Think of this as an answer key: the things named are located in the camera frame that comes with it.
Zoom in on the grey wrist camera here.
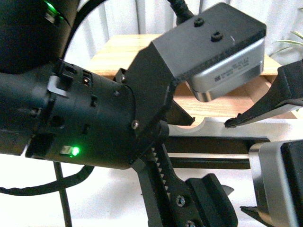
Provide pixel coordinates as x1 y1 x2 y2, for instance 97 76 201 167
152 3 267 102
249 140 303 227

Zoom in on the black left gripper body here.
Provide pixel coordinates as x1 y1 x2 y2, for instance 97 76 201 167
123 44 238 227

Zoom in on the wooden drawer cabinet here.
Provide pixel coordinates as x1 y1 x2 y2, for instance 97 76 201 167
86 35 280 122

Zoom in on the black drawer handle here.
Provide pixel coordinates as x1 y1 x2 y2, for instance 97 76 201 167
165 136 269 170

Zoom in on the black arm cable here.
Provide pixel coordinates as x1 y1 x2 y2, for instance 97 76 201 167
0 163 95 227

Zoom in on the white top drawer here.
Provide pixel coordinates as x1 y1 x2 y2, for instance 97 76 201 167
165 117 303 180

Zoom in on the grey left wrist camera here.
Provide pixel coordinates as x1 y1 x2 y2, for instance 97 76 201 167
152 3 267 102

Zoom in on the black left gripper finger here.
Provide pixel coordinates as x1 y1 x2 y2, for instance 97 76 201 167
221 184 234 196
168 100 195 125

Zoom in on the black camera cable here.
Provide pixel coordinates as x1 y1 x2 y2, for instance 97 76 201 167
168 0 197 26

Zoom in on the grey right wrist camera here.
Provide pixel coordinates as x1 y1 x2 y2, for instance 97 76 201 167
249 140 303 227

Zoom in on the right green plant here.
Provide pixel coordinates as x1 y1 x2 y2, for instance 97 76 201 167
269 31 303 57

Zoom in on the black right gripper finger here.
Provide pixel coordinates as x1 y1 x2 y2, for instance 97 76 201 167
224 62 303 128
240 206 272 227

